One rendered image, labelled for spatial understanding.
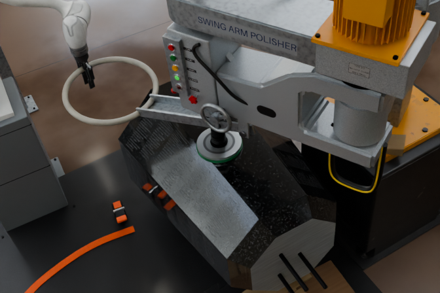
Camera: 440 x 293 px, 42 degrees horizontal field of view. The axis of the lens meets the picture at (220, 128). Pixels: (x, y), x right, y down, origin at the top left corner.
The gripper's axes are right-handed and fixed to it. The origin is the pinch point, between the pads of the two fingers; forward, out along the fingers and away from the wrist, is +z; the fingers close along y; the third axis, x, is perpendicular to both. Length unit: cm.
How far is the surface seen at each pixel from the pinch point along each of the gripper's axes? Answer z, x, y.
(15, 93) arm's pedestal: 9.2, -30.6, -31.1
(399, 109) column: -11, 87, 136
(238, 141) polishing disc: -6, 23, 93
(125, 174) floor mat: 86, 5, 2
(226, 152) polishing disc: -6, 14, 94
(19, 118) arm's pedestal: 8.1, -38.7, -11.3
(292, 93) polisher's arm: -64, 18, 127
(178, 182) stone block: 12, -5, 79
